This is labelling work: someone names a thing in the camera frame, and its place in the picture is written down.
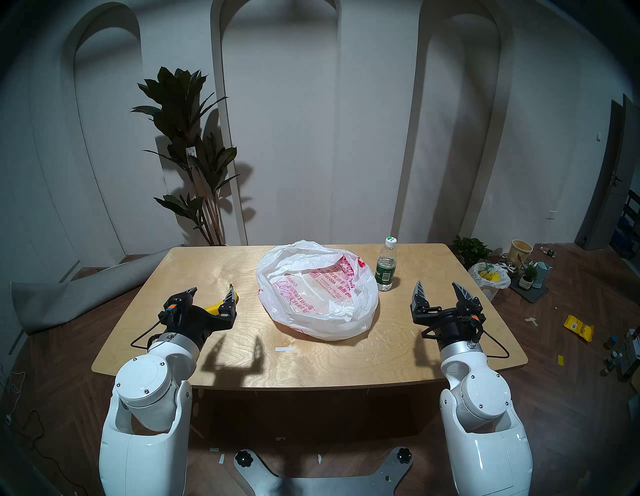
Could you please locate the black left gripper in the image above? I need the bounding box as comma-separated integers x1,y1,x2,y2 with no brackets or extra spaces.
158,283,239,347

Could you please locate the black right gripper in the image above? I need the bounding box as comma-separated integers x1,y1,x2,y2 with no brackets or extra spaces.
410,279,486,347

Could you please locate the yellow banana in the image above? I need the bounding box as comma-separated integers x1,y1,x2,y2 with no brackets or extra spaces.
204,295,240,316

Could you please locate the green-label water bottle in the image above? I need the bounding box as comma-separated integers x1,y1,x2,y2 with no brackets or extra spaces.
375,236,398,292

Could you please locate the white trash bag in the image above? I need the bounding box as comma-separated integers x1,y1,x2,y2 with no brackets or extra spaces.
468,262,512,301

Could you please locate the white red-printed plastic bag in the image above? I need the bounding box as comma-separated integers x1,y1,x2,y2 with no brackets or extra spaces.
256,240,380,342

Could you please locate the small bushy green plant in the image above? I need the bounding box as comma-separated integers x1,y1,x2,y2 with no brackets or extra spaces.
452,236,493,268

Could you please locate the dark floor tray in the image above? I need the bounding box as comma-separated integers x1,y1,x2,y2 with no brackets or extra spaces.
510,280,549,304

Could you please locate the beige plant pot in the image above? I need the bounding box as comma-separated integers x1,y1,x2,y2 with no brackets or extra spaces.
508,239,534,266

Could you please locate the rolled grey mat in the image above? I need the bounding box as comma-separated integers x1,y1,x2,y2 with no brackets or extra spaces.
11,245,183,335

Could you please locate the light wooden table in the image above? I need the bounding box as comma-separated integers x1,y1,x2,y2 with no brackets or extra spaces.
91,243,529,391

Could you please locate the yellow snack package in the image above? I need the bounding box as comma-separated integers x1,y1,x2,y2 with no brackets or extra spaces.
563,314,595,343

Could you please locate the tall dark-leaf potted plant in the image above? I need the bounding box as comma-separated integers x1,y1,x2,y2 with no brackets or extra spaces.
131,66,241,247

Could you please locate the cardboard box of supplies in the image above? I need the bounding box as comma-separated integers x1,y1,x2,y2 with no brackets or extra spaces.
619,327,640,379

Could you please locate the grey open door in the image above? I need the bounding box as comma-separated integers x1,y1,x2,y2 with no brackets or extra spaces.
575,95,640,251

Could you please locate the black storage shelf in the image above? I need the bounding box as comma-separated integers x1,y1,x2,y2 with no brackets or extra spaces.
610,190,640,261

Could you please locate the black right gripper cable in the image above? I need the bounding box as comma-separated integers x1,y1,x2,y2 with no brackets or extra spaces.
470,327,511,360

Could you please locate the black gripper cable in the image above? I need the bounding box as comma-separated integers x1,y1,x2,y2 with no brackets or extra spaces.
470,327,511,360
131,320,166,350

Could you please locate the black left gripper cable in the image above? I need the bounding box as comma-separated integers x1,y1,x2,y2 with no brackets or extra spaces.
131,320,166,350

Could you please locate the thin floor cable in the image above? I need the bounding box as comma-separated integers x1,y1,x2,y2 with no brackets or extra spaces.
0,365,76,491

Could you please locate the grey metal base plate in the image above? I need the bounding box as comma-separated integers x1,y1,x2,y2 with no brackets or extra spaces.
234,446,414,496

